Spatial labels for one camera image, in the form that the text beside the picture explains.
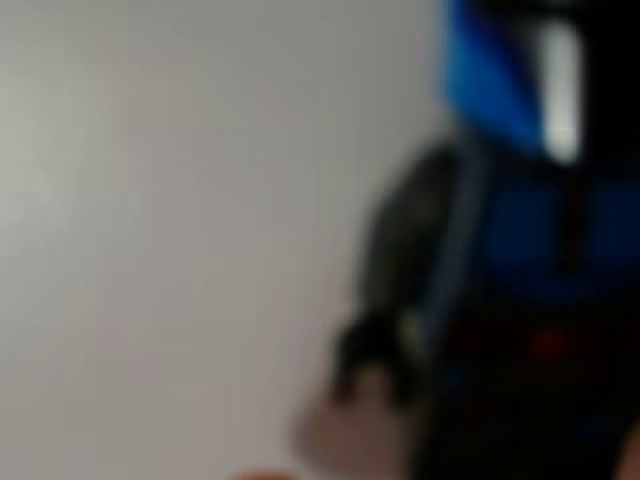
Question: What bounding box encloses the blue toy minifigure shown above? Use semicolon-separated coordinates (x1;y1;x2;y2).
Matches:
292;0;640;480

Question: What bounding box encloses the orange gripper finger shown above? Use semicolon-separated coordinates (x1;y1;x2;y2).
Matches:
229;467;304;480

